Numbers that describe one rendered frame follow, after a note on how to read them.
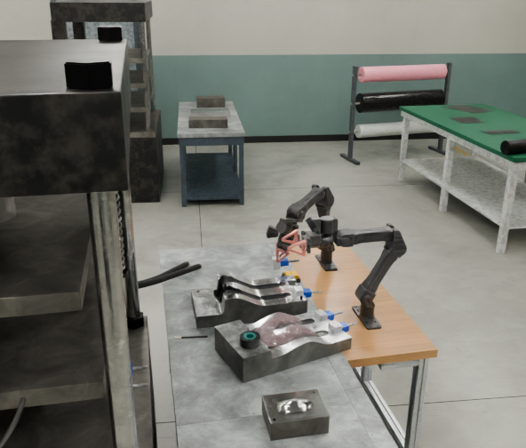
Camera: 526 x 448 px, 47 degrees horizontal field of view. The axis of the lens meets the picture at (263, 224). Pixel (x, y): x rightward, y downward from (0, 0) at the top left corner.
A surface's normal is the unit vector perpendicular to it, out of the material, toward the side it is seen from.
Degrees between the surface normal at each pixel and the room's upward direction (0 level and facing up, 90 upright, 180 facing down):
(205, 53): 90
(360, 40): 90
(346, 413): 0
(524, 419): 0
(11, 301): 90
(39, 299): 90
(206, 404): 0
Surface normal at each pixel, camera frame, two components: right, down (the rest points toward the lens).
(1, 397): 0.20, 0.36
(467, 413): 0.00, -0.93
